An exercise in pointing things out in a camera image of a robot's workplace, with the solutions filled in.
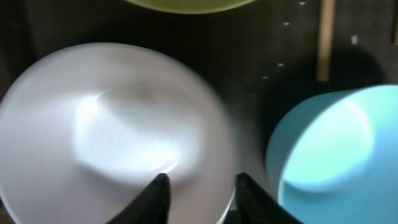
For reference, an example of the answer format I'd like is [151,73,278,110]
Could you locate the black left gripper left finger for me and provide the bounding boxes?
[106,173,171,224]

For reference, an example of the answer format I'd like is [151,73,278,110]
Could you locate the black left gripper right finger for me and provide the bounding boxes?
[235,172,302,224]

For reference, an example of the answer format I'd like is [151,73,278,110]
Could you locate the white bowl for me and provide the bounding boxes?
[1,43,237,224]

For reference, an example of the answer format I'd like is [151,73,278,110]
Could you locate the light blue bowl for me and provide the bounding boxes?
[265,85,397,224]

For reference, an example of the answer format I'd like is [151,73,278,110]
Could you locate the yellow plate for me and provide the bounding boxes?
[126,0,254,14]

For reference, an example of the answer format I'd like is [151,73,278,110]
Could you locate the dark brown serving tray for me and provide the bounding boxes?
[26,1,387,221]

